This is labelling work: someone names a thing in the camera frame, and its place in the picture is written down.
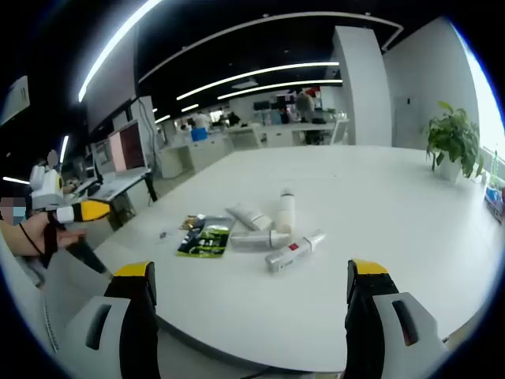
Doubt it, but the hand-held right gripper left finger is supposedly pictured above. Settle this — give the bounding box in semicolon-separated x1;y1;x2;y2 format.
58;260;161;379

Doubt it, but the green black silver sachet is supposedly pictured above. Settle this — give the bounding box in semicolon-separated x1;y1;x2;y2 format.
176;214;237;261

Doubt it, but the large desk monitor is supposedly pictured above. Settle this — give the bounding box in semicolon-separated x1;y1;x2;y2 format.
106;119;147;174

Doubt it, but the white skincare tube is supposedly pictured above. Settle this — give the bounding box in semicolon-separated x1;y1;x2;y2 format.
225;201;274;232

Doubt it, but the white standing desk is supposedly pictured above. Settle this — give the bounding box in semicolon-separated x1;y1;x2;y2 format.
73;167;159;222

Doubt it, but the grey door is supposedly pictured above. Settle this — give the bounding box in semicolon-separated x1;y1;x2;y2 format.
393;96;420;148

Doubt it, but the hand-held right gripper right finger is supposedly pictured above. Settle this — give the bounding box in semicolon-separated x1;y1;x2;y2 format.
345;258;451;379

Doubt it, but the white ceiling unit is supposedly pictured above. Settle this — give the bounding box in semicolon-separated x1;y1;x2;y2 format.
0;75;32;127

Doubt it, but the white office cabinet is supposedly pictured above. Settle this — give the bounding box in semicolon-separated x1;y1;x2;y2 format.
159;136;234;179

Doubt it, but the red label skincare bottle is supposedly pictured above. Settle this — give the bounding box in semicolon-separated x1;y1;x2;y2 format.
230;230;294;253
264;230;327;275

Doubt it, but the big dark wall display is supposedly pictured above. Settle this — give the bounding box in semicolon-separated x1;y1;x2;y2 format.
86;21;140;133

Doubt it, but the red collar skincare bottle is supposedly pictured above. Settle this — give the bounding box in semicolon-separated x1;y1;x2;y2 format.
275;188;297;235

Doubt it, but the blue packet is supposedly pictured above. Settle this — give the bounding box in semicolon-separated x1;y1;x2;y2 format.
484;185;505;216

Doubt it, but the potted green plant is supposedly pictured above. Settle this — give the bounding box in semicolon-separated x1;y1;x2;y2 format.
421;100;485;185

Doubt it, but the person's left hand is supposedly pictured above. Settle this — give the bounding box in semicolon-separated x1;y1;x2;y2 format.
37;211;87;256

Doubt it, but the large bright window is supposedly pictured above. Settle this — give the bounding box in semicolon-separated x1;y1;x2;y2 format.
453;19;505;159

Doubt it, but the long ceiling light strip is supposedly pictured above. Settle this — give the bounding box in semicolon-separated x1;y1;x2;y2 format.
217;79;343;100
77;0;163;103
176;62;341;101

